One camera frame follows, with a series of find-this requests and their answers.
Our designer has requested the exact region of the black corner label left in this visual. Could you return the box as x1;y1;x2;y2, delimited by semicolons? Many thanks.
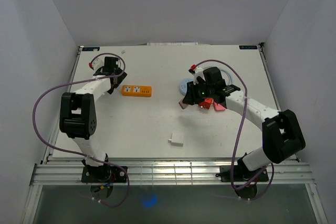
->
81;47;100;51

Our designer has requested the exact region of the orange power strip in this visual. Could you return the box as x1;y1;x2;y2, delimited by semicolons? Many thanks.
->
121;85;152;98

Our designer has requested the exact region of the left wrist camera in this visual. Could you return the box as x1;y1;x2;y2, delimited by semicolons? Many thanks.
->
89;58;104;71

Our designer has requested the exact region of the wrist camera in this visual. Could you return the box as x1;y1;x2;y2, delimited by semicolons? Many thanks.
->
89;58;104;71
188;65;204;83

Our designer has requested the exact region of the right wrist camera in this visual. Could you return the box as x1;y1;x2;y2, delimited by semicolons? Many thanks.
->
188;65;204;83

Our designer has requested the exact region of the pink flat plug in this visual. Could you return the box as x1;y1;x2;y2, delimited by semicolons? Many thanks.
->
213;102;226;112

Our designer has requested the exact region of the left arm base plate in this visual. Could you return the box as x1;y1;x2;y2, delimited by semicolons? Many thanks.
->
81;166;128;183

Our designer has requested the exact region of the light blue round socket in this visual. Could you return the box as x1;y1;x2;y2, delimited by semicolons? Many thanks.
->
179;78;193;96

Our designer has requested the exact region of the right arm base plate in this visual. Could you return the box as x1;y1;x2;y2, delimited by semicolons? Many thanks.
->
215;162;269;182

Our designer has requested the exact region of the red cube socket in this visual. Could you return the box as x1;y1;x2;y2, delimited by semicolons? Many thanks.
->
198;98;213;109

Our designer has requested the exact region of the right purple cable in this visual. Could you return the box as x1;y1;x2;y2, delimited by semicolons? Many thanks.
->
195;59;275;201

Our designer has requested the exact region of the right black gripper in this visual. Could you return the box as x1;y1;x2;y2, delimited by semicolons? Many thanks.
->
183;79;214;105

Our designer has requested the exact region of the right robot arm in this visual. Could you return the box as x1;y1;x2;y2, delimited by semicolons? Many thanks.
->
180;66;306;180

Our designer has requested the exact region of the white charger adapter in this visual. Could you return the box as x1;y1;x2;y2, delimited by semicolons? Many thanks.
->
168;132;184;147

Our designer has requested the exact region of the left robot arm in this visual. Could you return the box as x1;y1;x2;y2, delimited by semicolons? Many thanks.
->
59;53;127;182

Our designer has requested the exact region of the aluminium front rail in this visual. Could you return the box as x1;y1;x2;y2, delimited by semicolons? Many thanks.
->
30;160;315;186

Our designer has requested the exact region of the light blue socket cable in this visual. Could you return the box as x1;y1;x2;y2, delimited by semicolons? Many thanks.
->
204;66;234;86

